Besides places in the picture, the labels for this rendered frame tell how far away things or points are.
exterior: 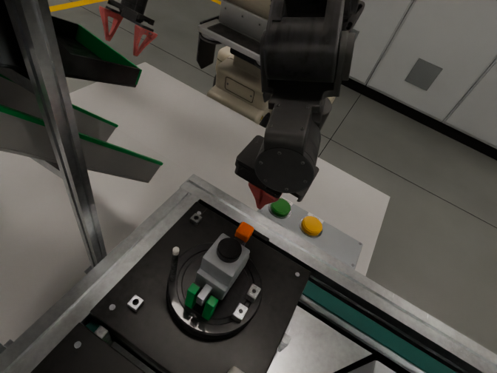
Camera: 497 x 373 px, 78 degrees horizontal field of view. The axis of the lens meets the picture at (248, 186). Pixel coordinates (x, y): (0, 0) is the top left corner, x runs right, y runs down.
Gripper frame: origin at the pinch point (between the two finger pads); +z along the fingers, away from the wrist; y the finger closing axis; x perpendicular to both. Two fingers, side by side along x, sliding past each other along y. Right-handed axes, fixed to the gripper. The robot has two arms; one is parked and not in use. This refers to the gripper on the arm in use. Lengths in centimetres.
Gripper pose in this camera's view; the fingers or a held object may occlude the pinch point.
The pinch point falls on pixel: (261, 203)
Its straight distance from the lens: 48.1
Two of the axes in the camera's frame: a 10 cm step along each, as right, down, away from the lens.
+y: 8.5, 5.0, -1.6
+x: 4.7, -6.0, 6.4
